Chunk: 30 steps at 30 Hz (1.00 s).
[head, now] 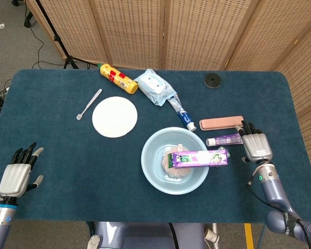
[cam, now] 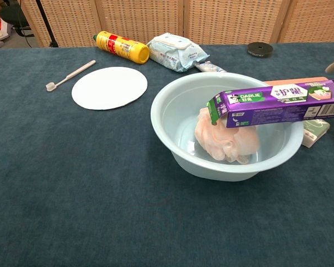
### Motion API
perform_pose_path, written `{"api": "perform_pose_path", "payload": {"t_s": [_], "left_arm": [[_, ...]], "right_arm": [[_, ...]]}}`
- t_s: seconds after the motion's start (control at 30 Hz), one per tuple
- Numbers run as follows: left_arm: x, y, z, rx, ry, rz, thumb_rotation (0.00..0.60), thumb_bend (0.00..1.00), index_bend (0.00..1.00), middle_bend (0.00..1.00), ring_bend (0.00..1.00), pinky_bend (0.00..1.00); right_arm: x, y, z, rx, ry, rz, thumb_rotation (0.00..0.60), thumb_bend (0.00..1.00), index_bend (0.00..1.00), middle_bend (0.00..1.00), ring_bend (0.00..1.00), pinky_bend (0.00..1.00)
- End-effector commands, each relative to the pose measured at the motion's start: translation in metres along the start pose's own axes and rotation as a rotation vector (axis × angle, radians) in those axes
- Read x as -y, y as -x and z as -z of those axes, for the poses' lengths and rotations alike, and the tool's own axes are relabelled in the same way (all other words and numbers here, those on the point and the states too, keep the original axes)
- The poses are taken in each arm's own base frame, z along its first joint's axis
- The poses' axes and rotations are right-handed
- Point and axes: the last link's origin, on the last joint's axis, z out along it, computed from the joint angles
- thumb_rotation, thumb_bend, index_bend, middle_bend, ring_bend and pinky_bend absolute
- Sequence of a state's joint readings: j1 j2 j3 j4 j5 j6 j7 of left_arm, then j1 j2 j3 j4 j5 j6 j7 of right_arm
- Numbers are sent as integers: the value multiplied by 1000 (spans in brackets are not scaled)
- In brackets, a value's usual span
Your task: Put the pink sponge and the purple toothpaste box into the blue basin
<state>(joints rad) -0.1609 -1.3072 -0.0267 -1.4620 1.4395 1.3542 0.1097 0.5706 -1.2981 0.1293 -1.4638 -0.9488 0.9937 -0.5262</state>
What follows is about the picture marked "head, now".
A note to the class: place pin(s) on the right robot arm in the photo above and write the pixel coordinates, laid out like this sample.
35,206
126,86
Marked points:
274,186

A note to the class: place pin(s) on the blue white toothpaste tube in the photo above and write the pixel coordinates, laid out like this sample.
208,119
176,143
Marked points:
182,115

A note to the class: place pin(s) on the pink bath sponge loofah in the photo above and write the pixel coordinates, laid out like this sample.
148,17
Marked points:
176,172

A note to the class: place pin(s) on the yellow bottle with red label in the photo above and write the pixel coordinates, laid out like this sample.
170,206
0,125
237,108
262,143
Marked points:
116,76

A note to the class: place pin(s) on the pink toothbrush case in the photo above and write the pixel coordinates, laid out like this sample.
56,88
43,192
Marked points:
217,123

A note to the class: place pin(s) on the light blue wet wipes pack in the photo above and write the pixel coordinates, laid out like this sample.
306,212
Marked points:
153,85

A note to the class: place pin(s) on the green soap box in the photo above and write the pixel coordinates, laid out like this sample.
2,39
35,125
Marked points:
222,148

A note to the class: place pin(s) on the small purple tube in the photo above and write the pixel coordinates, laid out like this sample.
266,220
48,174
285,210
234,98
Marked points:
223,140

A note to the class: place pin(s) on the black tripod stand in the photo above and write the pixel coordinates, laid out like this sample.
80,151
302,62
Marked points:
57,39

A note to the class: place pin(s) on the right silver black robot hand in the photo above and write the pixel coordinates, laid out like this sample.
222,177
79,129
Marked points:
256,146

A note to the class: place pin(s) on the black round disc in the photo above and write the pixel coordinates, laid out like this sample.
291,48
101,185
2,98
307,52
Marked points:
212,80

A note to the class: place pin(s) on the woven wicker folding screen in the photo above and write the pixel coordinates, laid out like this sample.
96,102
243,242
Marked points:
197,31

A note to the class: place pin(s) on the light blue plastic basin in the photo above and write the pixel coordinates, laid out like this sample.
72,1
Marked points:
151,145

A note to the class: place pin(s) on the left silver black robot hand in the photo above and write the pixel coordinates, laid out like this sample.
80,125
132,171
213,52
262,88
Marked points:
14,179

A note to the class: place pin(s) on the white round paper plate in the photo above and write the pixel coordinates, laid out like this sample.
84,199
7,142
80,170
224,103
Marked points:
114,116

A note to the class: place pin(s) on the dark blue table mat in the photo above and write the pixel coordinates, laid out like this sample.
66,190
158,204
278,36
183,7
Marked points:
67,168

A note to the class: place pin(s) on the grey robot torso base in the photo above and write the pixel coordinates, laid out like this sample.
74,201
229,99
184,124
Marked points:
145,236

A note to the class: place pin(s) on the white toothbrush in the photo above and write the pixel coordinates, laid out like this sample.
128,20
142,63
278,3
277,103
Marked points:
90,102

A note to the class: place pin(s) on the purple toothpaste box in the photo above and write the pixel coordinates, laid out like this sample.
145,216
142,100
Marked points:
197,158

